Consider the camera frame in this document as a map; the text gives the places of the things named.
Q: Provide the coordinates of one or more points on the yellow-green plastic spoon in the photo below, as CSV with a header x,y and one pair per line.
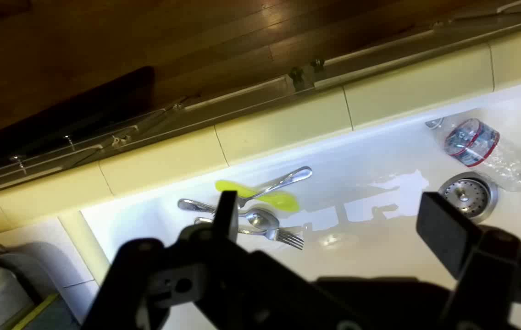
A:
x,y
281,203

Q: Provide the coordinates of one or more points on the white kitchen sink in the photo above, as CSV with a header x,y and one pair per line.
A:
x,y
364,166

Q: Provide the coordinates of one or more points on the metal sink drain strainer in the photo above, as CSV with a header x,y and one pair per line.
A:
x,y
465,195

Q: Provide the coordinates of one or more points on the metal spoon round bowl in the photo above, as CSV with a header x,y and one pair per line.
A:
x,y
261,223

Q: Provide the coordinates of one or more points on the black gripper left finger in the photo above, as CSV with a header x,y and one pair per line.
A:
x,y
226,214

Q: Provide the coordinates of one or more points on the dark floor mat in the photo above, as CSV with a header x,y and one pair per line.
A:
x,y
88,104

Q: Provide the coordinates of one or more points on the metal fork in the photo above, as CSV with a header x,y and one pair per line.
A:
x,y
290,239

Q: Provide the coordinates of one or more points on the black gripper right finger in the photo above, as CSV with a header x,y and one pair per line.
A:
x,y
448,232

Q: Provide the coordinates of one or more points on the long metal spoon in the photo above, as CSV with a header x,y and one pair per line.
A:
x,y
294,177

